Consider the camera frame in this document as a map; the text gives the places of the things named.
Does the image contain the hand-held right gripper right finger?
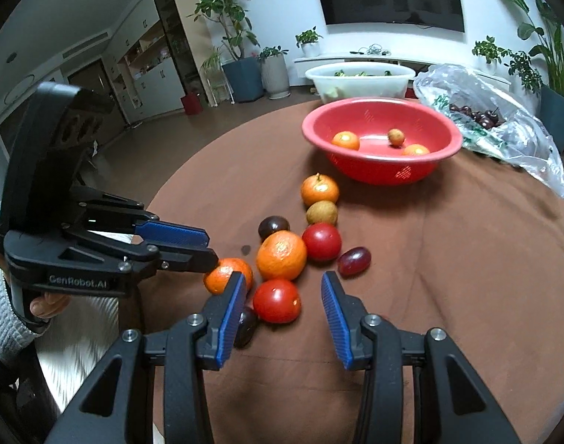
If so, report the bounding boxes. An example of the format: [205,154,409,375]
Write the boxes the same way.
[321,271,523,444]

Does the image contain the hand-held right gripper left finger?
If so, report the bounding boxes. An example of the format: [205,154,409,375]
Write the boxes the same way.
[46,271,248,444]

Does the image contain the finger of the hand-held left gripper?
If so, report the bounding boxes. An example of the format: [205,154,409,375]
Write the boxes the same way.
[62,199,210,248]
[123,244,219,275]

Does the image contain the dark purple plum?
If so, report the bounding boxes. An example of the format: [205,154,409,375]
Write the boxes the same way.
[234,306,259,349]
[258,215,291,241]

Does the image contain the bumpy orange mandarin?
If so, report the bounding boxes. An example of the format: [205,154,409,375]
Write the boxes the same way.
[256,230,308,281]
[203,258,255,296]

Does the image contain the red tomato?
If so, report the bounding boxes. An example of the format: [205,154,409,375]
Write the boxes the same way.
[302,222,343,262]
[253,279,302,325]

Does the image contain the dark purple grape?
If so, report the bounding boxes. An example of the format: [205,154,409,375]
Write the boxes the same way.
[336,246,372,278]

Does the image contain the small stemmed mandarin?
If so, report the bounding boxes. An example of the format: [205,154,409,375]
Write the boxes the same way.
[301,172,340,207]

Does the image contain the red plastic basin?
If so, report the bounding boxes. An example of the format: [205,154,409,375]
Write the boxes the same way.
[301,97,464,186]

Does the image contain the person's left hand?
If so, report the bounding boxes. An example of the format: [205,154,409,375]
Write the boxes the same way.
[29,292,73,320]

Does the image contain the dark wooden door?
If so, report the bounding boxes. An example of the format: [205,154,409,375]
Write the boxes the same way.
[68,59,127,144]

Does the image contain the red bin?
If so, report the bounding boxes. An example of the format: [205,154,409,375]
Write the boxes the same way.
[180,92,204,115]

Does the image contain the built-in storage cabinet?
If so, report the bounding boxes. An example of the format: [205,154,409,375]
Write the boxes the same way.
[101,0,206,123]

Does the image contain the thin plant on white stand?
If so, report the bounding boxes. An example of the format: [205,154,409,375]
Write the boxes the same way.
[201,46,234,105]

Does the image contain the tall plant in grey-blue pot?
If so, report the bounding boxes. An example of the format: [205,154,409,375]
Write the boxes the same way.
[189,0,264,102]

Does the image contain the plant in white ribbed pot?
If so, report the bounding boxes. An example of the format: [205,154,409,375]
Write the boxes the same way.
[258,46,291,99]

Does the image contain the white television cabinet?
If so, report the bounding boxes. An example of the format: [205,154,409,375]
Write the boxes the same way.
[293,53,514,91]

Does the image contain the white plastic basin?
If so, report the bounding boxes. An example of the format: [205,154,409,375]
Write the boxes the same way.
[305,62,417,105]

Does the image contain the small plant in white pot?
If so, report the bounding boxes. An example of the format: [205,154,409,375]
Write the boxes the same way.
[295,27,324,58]
[471,36,509,75]

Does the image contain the green leafy vegetables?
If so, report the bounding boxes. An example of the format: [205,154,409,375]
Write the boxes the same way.
[326,68,394,101]

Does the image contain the pile of dark cherries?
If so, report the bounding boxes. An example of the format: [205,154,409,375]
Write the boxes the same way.
[448,103,505,129]

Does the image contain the clear plastic bag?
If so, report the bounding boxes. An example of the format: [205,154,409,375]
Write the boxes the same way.
[412,64,564,199]

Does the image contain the big-leaf plant in blue pot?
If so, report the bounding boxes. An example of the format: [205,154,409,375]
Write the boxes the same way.
[484,0,564,153]

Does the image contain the bushy plant in tall white pot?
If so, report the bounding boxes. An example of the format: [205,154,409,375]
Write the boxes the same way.
[504,51,544,93]

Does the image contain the tangle of cables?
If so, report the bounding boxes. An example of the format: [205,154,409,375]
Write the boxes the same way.
[349,44,391,56]

